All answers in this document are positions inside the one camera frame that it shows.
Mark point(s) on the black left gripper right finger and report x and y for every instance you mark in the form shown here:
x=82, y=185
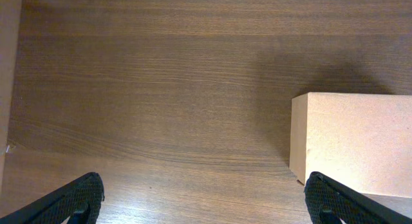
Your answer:
x=329, y=201

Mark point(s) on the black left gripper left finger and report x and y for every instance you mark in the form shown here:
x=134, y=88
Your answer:
x=77, y=202

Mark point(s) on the brown cardboard box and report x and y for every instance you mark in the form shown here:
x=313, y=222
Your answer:
x=360, y=140

